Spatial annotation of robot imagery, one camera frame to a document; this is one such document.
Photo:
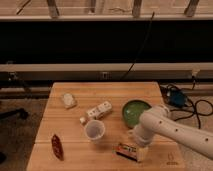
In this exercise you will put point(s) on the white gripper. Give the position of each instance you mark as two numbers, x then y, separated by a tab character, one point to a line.
141	153

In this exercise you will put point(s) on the orange black eraser box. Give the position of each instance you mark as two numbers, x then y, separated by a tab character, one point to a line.
127	151

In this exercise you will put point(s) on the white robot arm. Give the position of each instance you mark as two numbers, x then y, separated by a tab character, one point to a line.
156	120

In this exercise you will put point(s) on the green ceramic bowl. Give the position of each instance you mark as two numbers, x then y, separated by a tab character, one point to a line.
132	110

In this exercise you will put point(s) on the white ceramic cup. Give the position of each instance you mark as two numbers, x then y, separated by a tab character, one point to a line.
94	130

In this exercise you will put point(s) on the white power strip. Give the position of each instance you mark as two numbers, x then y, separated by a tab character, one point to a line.
100	110

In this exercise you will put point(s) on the blue device on floor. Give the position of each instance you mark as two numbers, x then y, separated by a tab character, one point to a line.
176	98

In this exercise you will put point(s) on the small white cube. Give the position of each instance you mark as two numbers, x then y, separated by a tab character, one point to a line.
83	120

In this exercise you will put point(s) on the dark red snack packet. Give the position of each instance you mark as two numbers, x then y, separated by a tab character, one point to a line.
57	147

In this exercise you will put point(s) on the clear wrapped white packet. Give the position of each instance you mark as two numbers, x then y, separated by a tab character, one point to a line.
69	100

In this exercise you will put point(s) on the black chair base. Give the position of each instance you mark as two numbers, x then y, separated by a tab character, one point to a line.
21	113

